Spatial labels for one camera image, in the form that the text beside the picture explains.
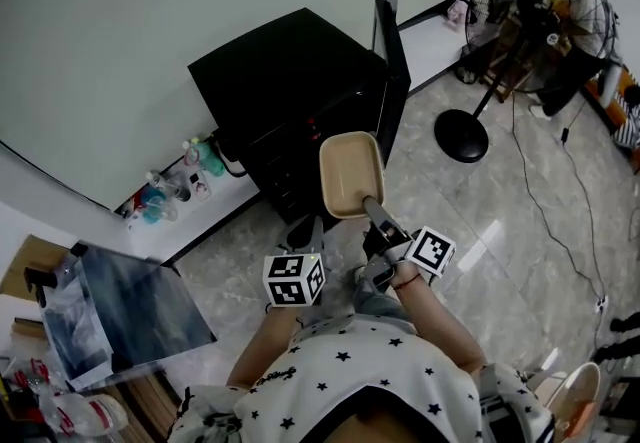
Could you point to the orange bench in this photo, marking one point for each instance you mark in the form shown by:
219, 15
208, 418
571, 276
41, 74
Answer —
607, 111

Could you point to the wooden slat board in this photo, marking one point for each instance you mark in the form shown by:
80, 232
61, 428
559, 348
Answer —
140, 401

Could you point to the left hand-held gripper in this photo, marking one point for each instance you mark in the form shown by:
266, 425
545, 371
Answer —
290, 281

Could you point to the black cabinet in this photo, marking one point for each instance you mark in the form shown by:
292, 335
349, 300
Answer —
290, 91

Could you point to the cardboard box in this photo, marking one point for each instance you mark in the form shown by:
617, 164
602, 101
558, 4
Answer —
30, 261

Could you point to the white cylinder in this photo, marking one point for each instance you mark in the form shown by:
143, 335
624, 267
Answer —
611, 86

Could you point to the black standing floor fan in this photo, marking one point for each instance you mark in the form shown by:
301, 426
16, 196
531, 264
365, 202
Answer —
461, 137

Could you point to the grey marbled glass table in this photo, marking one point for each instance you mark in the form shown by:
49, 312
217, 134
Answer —
145, 311

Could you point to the pink plush toy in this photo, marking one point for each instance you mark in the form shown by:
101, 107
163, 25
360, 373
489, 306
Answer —
456, 11

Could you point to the beige rectangular tray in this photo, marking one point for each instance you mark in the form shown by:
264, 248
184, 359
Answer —
347, 173

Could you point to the green drink bottle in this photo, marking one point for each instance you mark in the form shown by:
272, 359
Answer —
212, 161

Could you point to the person's right forearm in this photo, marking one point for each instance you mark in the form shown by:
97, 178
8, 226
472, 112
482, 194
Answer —
435, 321

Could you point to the person's left forearm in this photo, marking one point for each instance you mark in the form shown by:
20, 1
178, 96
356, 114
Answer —
265, 346

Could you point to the white power strip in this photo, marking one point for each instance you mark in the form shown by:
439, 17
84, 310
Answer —
601, 304

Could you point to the person's shoe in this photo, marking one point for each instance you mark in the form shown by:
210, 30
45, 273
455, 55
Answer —
360, 274

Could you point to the wooden stool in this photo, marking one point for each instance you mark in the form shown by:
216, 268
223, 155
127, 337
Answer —
510, 61

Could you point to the clear glass cup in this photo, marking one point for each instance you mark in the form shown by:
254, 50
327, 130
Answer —
180, 190

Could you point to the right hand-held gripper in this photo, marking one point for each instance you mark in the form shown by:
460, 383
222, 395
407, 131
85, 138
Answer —
432, 251

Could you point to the clear plastic bottle red label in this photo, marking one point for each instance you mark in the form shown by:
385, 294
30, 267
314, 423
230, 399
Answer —
97, 416

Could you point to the small white card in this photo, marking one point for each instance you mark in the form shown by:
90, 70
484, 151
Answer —
201, 186

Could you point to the blue cup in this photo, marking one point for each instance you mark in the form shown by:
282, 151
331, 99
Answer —
152, 208

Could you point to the white star-print shirt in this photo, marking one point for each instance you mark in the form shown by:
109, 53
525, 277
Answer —
360, 376

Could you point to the red label soda bottle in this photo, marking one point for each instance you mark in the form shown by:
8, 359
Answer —
313, 128

